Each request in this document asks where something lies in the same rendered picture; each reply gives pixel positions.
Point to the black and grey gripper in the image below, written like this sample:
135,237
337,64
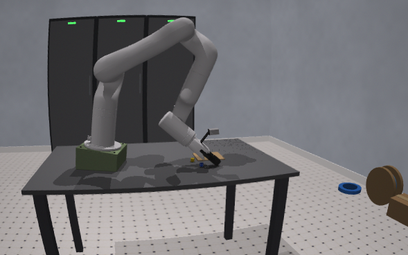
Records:
201,149

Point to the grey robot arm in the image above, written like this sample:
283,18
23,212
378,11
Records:
112,67

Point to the tan square mat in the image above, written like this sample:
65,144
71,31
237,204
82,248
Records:
217,154

